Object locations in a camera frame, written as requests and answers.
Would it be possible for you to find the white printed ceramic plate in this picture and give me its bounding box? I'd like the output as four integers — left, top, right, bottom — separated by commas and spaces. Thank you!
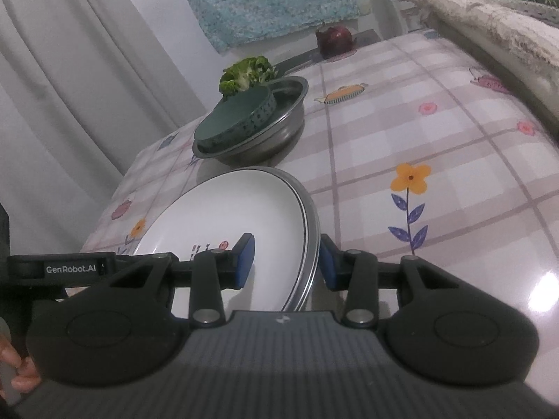
131, 168, 309, 313

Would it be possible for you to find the white water dispenser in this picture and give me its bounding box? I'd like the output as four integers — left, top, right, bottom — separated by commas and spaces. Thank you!
386, 0, 431, 38

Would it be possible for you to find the dark green ceramic bowl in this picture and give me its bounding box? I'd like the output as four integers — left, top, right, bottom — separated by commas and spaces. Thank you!
195, 86, 277, 151

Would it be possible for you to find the red onion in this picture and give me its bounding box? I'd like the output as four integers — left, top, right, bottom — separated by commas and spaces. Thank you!
315, 24, 355, 58

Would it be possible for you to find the person's left hand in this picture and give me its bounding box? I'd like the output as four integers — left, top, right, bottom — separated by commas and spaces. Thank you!
0, 339, 43, 392

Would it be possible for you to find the green lettuce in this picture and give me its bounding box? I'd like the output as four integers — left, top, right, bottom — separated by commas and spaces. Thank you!
218, 55, 280, 97

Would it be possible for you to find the large steel basin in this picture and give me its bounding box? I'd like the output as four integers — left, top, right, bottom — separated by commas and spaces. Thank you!
257, 166, 322, 313

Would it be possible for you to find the white curtain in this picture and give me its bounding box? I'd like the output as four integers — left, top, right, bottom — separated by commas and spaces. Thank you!
0, 0, 207, 256

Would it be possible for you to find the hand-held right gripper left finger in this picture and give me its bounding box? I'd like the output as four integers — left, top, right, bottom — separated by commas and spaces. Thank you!
108, 233, 256, 327

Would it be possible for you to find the blue floral wall cloth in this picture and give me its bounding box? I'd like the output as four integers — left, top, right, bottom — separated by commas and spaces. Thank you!
172, 0, 361, 54

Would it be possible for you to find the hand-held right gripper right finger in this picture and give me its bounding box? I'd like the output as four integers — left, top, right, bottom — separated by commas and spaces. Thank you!
319, 233, 460, 329

